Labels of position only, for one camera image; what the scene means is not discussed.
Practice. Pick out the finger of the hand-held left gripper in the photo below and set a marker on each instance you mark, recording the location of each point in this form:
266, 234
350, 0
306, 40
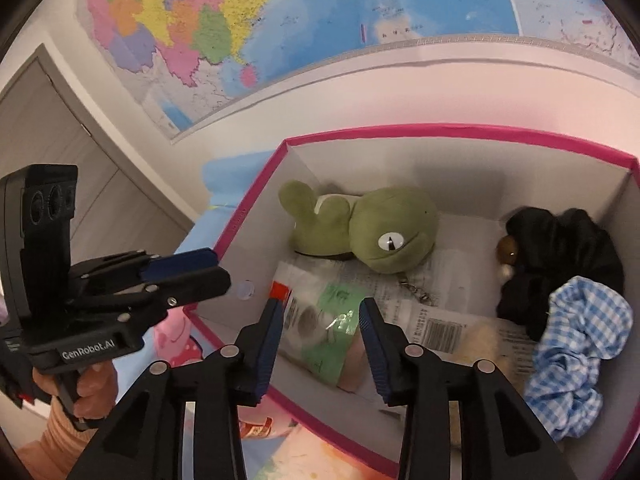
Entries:
185, 260
200, 285

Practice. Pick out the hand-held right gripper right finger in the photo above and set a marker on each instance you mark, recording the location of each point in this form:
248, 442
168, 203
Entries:
370, 340

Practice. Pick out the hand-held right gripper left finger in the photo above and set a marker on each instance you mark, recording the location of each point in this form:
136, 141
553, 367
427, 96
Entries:
272, 330

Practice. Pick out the green label cotton pad packet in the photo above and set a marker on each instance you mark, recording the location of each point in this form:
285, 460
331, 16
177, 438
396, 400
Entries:
320, 320

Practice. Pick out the white barcode tissue pack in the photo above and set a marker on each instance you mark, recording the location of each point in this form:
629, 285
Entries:
435, 332

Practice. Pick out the pink cardboard box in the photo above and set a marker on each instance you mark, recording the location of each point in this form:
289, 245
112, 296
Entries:
450, 180

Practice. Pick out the blue checked scrunchie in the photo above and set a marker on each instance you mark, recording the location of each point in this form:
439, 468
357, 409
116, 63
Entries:
580, 340

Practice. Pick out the black scrunchie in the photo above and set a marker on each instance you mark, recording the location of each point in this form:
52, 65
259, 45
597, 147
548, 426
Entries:
560, 250

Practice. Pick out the person's left forearm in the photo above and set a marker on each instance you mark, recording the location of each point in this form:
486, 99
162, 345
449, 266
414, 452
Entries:
50, 445

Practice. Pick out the person's left hand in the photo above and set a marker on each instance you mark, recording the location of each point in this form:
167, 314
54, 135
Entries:
97, 385

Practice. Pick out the clear round plastic bottle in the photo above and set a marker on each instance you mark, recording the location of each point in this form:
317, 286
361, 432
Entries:
245, 290

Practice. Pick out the red packet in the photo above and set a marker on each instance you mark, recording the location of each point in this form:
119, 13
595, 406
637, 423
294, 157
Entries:
255, 429

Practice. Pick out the printed clear tissue packet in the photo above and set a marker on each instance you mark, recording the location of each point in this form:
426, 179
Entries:
460, 275

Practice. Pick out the green plush toy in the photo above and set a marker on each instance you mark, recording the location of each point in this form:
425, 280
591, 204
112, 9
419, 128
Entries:
390, 225

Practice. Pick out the grey door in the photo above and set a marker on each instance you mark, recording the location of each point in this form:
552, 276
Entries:
75, 125

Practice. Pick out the colourful wall map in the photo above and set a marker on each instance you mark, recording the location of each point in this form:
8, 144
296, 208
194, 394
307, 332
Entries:
300, 10

